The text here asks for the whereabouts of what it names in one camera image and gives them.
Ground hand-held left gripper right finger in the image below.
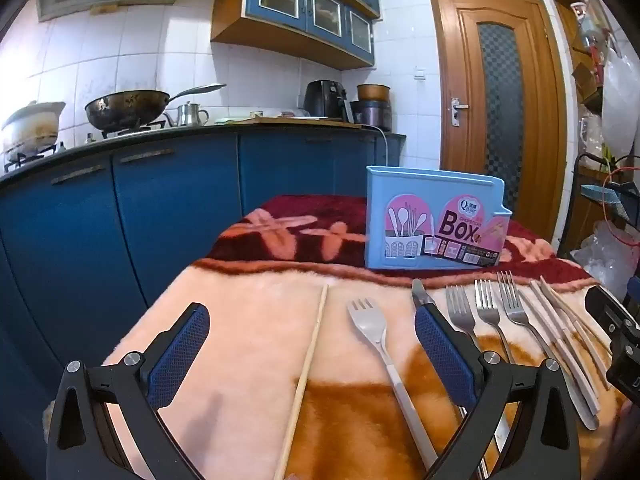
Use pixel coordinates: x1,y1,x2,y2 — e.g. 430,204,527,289
414,305,581,480

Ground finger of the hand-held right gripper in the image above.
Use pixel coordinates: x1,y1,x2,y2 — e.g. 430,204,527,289
606,329,640,394
585,285,640,334

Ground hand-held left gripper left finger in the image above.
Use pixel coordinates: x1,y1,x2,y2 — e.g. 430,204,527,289
45,302,211,480

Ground steel fork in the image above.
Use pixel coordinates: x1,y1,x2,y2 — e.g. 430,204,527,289
473,279,517,363
497,270,600,431
444,285,482,356

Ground steel table knife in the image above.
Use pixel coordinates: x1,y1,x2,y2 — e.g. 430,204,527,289
411,279,437,311

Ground pale grey fork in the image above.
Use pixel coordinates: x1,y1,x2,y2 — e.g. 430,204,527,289
346,298,439,472

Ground wooden chopstick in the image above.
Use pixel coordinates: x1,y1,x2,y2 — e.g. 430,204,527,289
274,284,329,480

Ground blue plastic utensil box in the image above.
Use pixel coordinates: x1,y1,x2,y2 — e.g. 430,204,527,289
365,165,513,271

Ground clear plastic bags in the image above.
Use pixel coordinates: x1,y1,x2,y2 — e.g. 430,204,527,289
570,219,640,288

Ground floral plush blanket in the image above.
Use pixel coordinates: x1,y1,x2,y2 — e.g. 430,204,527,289
45,195,640,480

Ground blue base cabinet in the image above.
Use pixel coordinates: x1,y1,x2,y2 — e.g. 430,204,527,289
0,125,407,426

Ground white plastic bag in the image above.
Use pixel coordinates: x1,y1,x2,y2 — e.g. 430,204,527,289
600,49,640,147

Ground small metal kettle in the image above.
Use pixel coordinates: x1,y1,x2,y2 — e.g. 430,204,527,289
164,101,211,128

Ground gas stove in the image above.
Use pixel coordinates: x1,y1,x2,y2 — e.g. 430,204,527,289
0,122,168,173

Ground black wok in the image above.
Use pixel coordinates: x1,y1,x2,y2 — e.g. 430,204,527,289
84,83,227,132

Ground dark rice cooker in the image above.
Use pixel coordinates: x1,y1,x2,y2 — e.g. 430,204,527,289
350,100,394,129

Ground white clay pot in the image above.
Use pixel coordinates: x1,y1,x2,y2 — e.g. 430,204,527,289
0,101,67,155

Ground brown pot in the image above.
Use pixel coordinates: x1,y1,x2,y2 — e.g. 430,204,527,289
356,83,391,102

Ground black air fryer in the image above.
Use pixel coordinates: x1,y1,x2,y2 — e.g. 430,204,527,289
303,79,354,124

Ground wooden door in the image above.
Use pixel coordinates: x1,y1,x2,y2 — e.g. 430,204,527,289
429,0,569,247

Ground black wire rack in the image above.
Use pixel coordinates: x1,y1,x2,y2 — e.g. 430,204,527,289
556,152,640,261

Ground red cable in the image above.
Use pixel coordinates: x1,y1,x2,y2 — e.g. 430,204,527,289
599,166,640,246

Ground white power cable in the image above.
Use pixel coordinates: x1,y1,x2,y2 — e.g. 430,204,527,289
364,124,392,168

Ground metal door handle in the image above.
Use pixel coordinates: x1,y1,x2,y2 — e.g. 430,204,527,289
449,97,471,128

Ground glass-door wall cabinet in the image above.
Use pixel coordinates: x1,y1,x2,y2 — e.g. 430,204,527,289
210,0,382,72

